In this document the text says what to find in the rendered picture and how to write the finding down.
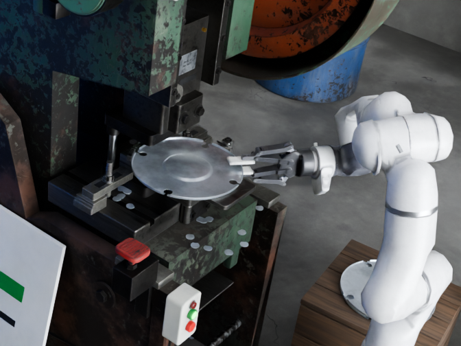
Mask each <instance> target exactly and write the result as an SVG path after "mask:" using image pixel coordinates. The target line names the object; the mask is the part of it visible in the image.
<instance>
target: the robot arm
mask: <svg viewBox="0 0 461 346"><path fill-rule="evenodd" d="M335 123H336V128H337V132H338V139H339V142H340V145H339V146H330V145H328V146H318V143H314V146H312V147H311V148H310V149H298V150H295V149H294V147H293V145H292V143H291V141H286V142H285V143H280V144H274V145H268V146H259V147H256V148H255V151H252V152H251V154H242V155H241V156H240V157H227V158H226V159H227V161H228V163H229V165H244V164H255V161H261V162H270V163H277V164H274V165H271V166H266V167H262V168H253V169H251V167H250V166H246V167H243V170H244V175H243V177H247V176H250V177H251V179H252V181H253V183H269V184H279V185H282V186H285V185H286V183H285V182H286V180H287V179H288V178H291V177H293V176H298V177H304V176H310V177H311V183H312V187H313V191H314V194H315V195H321V194H325V193H326V192H327V191H328V190H329V186H330V182H331V177H332V176H337V175H338V176H361V175H364V174H368V173H370V172H372V173H373V175H375V176H376V175H378V173H379V171H380V169H382V170H383V172H384V174H385V175H386V178H387V181H388V184H387V191H386V203H385V207H386V210H385V221H384V232H383V243H382V245H381V249H380V252H379V254H378V257H377V261H376V263H375V267H374V269H373V272H372V275H371V276H370V278H369V280H368V282H367V283H366V285H365V287H364V289H363V290H362V293H361V300H362V307H363V308H364V310H365V312H366V314H367V315H368V316H369V317H370V318H371V322H370V325H369V328H368V332H367V335H366V337H365V339H364V340H363V342H362V345H361V346H414V344H415V342H416V339H417V337H418V333H419V332H420V330H421V328H422V326H423V325H424V324H425V322H426V320H427V318H428V317H429V315H430V314H431V312H432V310H433V309H434V306H435V305H436V303H437V301H438V300H439V298H440V296H441V294H442V293H443V292H444V291H445V289H446V288H447V286H448V285H449V284H450V282H451V280H452V272H453V269H452V267H451V264H450V263H449V262H448V261H447V259H446V258H445V256H444V255H442V254H440V253H439V252H437V251H431V249H432V248H433V246H434V245H435V239H436V221H437V213H438V190H437V184H436V175H435V169H434V168H433V167H432V166H431V165H430V164H428V162H432V163H433V162H436V161H440V160H443V159H446V158H447V157H448V156H449V153H450V152H451V149H452V146H453V133H452V130H451V126H450V123H449V122H448V121H447V120H446V119H445V118H444V117H440V116H437V115H432V114H429V113H414V112H412V107H411V104H410V101H409V100H408V99H407V98H406V97H405V96H403V95H401V94H400V93H397V92H396V91H392V92H384V93H382V94H381V95H370V96H364V97H361V98H359V99H358V100H356V101H354V102H353V103H352V104H349V105H347V106H344V107H342V108H341V109H340V110H339V111H338V112H337V113H336V114H335ZM280 152H285V153H284V154H277V153H280ZM274 153H276V154H274ZM271 174H283V175H284V176H281V175H279V176H275V175H271Z"/></svg>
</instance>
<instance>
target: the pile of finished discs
mask: <svg viewBox="0 0 461 346"><path fill-rule="evenodd" d="M376 261H377V260H376V259H370V261H367V262H363V261H360V262H356V263H354V264H351V265H350V266H349V267H347V268H346V269H345V271H344V272H343V273H342V276H341V280H340V290H341V293H342V296H343V298H344V300H345V301H346V302H347V303H348V305H349V306H350V307H351V308H352V309H353V310H354V311H356V313H358V314H360V315H361V316H363V317H364V318H366V319H369V318H370V317H369V316H368V315H367V314H366V312H365V310H364V308H363V307H362V300H361V293H362V290H363V289H364V287H365V285H366V283H367V282H368V280H369V278H370V276H371V275H372V272H373V269H374V267H375V263H376ZM435 308H436V306H434V309H433V310H432V312H431V314H430V315H429V317H428V318H427V320H429V319H430V318H431V316H432V314H433V313H434V310H435Z"/></svg>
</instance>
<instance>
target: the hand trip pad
mask: <svg viewBox="0 0 461 346"><path fill-rule="evenodd" d="M115 252H116V254H118V255H120V256H121V257H123V258H124V259H126V260H128V264H129V265H134V264H135V263H139V262H141V261H142V260H144V259H145V258H146V257H148V256H149V255H150V248H149V247H148V246H146V245H144V244H142V243H141V242H139V241H138V240H135V239H134V238H127V239H125V240H124V241H122V242H120V243H118V245H117V246H116V247H115Z"/></svg>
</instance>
